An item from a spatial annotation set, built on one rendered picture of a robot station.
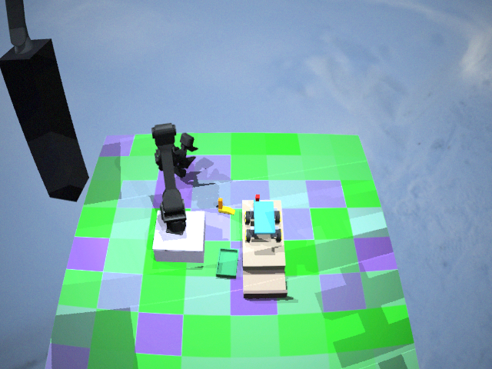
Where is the beige wooden ramp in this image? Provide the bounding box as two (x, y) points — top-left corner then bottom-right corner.
(242, 201), (288, 298)

